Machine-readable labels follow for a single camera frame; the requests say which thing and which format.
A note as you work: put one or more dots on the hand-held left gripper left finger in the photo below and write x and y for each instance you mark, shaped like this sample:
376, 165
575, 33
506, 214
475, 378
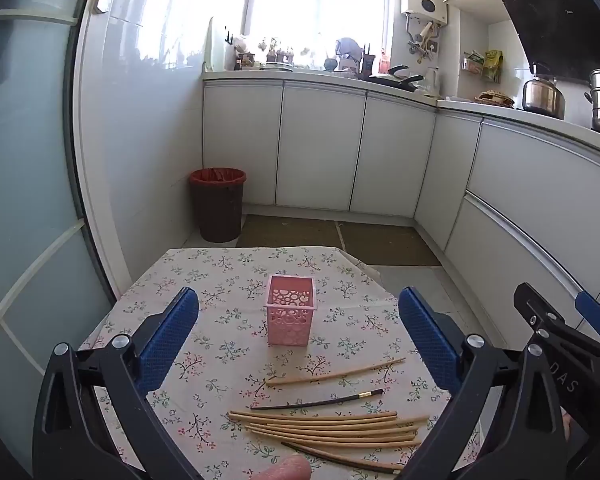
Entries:
172, 330

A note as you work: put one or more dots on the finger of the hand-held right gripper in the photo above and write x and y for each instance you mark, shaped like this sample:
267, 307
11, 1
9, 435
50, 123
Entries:
595, 312
540, 310

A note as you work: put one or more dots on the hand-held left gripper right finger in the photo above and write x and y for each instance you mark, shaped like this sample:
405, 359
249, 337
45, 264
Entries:
427, 332

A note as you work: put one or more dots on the tan wooden chopstick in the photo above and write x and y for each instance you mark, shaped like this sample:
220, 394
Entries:
330, 373

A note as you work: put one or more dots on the pink perforated utensil holder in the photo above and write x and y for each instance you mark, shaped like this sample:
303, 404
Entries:
287, 327

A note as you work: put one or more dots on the black chopstick with gold band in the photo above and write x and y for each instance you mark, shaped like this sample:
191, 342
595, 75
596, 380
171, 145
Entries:
320, 402

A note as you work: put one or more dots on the pile of bamboo chopsticks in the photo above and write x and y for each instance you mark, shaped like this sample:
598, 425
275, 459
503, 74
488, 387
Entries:
330, 426

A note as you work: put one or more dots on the dark brown chopstick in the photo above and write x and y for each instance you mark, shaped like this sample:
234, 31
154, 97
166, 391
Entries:
340, 458

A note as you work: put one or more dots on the person's left hand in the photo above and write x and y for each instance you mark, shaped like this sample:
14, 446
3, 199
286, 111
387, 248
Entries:
285, 470

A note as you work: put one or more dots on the white cabinet drawer front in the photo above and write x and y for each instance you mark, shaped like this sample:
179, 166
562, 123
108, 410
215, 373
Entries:
530, 185
505, 260

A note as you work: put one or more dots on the floral tablecloth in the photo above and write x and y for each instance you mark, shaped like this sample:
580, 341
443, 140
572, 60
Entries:
220, 270

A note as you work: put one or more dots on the brown floor mat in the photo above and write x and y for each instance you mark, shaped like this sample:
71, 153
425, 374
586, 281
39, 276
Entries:
290, 232
385, 245

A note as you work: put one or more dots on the brown trash bin red liner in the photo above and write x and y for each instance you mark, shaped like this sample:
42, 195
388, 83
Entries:
217, 210

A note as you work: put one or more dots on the white cabinet door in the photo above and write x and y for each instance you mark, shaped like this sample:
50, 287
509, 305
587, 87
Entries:
392, 160
242, 145
320, 150
447, 180

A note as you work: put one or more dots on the frosted glass door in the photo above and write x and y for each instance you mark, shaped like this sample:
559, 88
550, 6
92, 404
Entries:
25, 185

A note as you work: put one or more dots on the steel kettle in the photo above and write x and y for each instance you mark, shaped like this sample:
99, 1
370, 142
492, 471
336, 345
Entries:
542, 95

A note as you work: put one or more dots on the woven basket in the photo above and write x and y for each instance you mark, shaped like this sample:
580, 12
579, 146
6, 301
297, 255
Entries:
494, 97

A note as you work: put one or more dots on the clear water jug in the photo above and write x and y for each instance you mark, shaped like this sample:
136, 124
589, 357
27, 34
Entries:
433, 81

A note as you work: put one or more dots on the black frying pan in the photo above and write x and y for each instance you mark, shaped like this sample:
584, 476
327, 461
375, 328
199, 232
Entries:
395, 80

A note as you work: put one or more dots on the red bottle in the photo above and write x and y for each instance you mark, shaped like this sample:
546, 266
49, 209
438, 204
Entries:
384, 64

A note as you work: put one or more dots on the dark knife block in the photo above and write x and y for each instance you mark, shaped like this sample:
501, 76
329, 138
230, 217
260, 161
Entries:
369, 62

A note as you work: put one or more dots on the small condiment jars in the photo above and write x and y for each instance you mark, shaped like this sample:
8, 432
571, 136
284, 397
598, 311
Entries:
246, 60

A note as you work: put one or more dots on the pale green cutting board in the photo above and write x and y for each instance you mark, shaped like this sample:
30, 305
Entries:
214, 50

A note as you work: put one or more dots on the small potted plants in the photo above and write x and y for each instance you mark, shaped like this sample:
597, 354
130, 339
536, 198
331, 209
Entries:
280, 55

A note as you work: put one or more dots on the black range hood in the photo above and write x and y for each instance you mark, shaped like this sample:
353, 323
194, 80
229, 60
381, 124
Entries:
560, 15

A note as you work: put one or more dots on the grey blue cloth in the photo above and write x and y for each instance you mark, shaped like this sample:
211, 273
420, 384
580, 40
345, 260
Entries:
347, 47

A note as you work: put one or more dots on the kitchen window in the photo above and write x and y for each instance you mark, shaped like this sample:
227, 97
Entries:
290, 5

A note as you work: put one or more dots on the wall rack with packets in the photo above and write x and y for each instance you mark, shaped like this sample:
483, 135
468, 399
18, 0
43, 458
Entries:
482, 66

